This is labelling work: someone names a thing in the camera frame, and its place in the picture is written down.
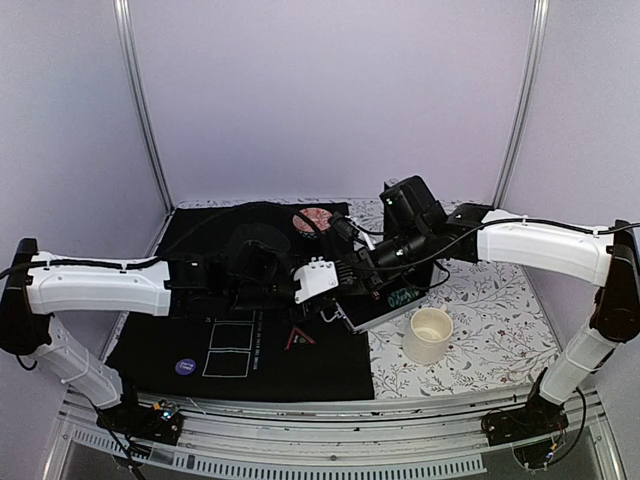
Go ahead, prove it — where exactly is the red triangular all-in marker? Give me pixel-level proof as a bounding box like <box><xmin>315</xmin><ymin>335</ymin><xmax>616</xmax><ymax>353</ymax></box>
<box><xmin>285</xmin><ymin>326</ymin><xmax>316</xmax><ymax>351</ymax></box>

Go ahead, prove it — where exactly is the purple small blind button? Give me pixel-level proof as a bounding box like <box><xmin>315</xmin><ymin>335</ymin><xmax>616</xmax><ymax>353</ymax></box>
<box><xmin>174</xmin><ymin>358</ymin><xmax>197</xmax><ymax>376</ymax></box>

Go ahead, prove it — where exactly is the green blue poker chip stack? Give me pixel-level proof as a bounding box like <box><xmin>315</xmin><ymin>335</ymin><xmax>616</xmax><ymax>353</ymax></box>
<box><xmin>387</xmin><ymin>287</ymin><xmax>422</xmax><ymax>309</ymax></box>

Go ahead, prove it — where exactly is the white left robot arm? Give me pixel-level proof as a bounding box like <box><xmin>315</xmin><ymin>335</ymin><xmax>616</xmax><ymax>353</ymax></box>
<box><xmin>1</xmin><ymin>238</ymin><xmax>344</xmax><ymax>434</ymax></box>

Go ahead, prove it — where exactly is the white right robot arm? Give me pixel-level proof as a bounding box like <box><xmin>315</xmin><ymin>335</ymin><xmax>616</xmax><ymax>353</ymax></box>
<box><xmin>330</xmin><ymin>176</ymin><xmax>639</xmax><ymax>436</ymax></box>

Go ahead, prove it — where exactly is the red patterned ceramic bowl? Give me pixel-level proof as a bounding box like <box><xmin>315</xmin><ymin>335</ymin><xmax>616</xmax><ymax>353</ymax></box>
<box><xmin>292</xmin><ymin>207</ymin><xmax>332</xmax><ymax>240</ymax></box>

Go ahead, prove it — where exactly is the black poker table mat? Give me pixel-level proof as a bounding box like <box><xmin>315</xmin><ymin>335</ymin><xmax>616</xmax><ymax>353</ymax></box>
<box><xmin>102</xmin><ymin>201</ymin><xmax>376</xmax><ymax>402</ymax></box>

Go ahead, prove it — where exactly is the white ceramic mug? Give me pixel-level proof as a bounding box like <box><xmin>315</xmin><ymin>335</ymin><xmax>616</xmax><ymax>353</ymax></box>
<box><xmin>402</xmin><ymin>305</ymin><xmax>454</xmax><ymax>365</ymax></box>

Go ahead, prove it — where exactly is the floral white tablecloth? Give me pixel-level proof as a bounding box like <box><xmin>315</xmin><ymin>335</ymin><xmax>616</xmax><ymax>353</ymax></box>
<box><xmin>172</xmin><ymin>197</ymin><xmax>561</xmax><ymax>400</ymax></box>

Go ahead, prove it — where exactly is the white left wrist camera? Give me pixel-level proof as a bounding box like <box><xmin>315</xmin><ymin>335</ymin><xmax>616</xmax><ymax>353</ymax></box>
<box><xmin>293</xmin><ymin>257</ymin><xmax>339</xmax><ymax>304</ymax></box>

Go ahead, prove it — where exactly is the aluminium front rail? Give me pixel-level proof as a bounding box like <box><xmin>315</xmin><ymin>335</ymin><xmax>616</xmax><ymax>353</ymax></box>
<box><xmin>44</xmin><ymin>387</ymin><xmax>626</xmax><ymax>480</ymax></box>

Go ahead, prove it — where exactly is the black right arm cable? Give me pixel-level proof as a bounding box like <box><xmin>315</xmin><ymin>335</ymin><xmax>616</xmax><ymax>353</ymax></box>
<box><xmin>294</xmin><ymin>212</ymin><xmax>640</xmax><ymax>301</ymax></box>

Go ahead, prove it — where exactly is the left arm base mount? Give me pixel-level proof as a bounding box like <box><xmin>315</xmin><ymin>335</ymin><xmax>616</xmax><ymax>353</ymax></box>
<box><xmin>96</xmin><ymin>398</ymin><xmax>184</xmax><ymax>446</ymax></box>

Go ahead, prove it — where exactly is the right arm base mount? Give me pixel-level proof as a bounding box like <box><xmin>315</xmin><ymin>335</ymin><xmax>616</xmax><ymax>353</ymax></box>
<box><xmin>481</xmin><ymin>369</ymin><xmax>569</xmax><ymax>470</ymax></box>

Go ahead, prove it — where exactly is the right aluminium frame post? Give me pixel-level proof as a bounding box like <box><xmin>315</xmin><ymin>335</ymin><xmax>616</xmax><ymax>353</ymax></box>
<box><xmin>492</xmin><ymin>0</ymin><xmax>550</xmax><ymax>208</ymax></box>

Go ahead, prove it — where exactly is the aluminium frame post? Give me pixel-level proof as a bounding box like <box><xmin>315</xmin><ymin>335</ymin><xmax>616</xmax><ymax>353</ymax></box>
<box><xmin>112</xmin><ymin>0</ymin><xmax>174</xmax><ymax>214</ymax></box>
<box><xmin>492</xmin><ymin>0</ymin><xmax>550</xmax><ymax>208</ymax></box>

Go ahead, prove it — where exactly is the left aluminium frame post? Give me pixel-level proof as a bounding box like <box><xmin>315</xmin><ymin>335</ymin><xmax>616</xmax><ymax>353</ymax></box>
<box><xmin>112</xmin><ymin>0</ymin><xmax>174</xmax><ymax>214</ymax></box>

